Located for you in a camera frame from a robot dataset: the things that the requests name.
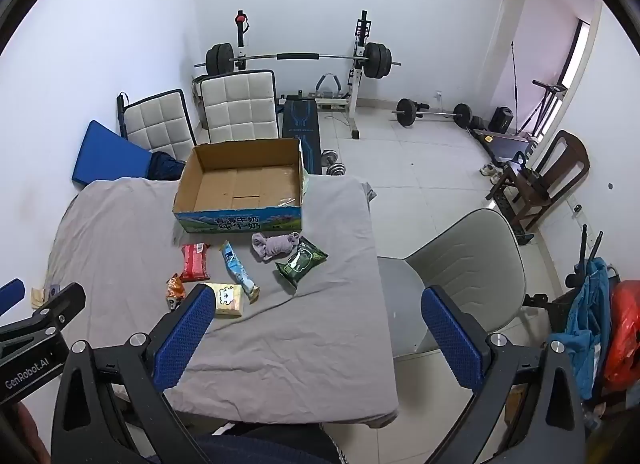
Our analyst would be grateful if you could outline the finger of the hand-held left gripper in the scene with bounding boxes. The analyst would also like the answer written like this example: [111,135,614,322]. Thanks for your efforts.
[0,278,26,317]
[0,282,87,345]

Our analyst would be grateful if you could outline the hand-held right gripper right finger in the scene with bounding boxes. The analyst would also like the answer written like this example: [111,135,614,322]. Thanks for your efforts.
[421,286,587,464]

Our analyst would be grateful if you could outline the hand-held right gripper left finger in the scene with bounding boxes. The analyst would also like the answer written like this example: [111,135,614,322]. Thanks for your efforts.
[50,283,221,464]

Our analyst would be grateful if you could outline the small orange snack packet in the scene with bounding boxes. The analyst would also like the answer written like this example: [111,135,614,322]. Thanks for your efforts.
[165,273,187,313]

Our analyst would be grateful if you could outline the yellow tissue pack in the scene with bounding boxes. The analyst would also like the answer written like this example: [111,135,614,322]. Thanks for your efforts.
[202,282,250,319]

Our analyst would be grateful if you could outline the red snack packet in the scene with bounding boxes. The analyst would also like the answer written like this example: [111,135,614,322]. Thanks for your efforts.
[179,243,211,284]

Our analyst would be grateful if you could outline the beige plastic chair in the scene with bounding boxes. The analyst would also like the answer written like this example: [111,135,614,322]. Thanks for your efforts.
[377,208,526,359]

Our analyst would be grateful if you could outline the blue and white snack packet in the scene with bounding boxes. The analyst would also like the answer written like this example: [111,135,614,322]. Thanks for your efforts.
[220,240,262,304]

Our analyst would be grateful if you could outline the grey bed sheet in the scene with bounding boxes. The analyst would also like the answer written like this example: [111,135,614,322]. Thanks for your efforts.
[47,176,401,428]

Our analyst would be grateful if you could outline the grey purple socks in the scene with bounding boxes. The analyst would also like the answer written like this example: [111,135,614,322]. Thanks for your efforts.
[251,231,302,264]

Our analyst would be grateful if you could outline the person's dark trousers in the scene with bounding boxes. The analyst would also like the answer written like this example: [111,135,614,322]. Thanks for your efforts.
[144,421,347,464]

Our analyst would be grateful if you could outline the blue jacket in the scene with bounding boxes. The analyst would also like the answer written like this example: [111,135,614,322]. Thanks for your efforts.
[547,257,612,401]

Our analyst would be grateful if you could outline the green snack packet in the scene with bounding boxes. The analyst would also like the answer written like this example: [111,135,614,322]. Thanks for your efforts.
[273,237,330,287]

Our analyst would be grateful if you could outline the black pole stand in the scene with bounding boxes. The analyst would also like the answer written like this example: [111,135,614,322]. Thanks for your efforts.
[565,224,609,291]

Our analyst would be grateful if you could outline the blue foam mat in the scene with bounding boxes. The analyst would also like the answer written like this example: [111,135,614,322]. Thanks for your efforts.
[71,119,154,190]

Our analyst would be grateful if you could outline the open cardboard box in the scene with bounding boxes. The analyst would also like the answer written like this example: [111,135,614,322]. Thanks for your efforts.
[173,138,307,235]

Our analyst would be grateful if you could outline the dark blue cloth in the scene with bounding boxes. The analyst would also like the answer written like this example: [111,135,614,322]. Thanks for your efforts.
[148,151,187,183]

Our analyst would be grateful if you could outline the red plastic bag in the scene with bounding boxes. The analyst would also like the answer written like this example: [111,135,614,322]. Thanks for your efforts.
[602,279,640,391]

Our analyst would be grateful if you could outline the black treadmill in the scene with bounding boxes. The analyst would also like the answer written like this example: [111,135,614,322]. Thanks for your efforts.
[470,127,539,245]

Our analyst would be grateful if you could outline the white quilted chair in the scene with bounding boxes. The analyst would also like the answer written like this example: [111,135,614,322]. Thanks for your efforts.
[117,88,199,165]
[192,70,281,147]

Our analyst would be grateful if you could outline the brown wooden chair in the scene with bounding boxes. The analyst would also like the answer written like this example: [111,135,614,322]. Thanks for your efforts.
[487,130,591,234]

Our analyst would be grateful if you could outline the black speaker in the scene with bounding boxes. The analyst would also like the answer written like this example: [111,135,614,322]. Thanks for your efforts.
[488,106,515,134]

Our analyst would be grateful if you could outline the short barbell with black plates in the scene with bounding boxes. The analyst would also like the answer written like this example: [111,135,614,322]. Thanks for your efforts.
[391,98,474,129]

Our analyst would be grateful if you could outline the black weight bench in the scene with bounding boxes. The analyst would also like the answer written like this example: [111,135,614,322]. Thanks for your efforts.
[279,96,324,175]

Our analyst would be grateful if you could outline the black tripod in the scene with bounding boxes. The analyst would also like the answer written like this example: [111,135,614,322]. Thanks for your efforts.
[509,40,569,137]

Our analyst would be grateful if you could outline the white barbell rack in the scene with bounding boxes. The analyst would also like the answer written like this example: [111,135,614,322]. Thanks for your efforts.
[233,9,374,141]

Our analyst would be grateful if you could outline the grey sit-up trainer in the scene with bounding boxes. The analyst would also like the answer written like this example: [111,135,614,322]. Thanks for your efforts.
[308,72,349,108]

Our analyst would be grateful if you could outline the long barbell with black plates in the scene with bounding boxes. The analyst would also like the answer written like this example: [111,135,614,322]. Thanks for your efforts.
[194,42,403,80]

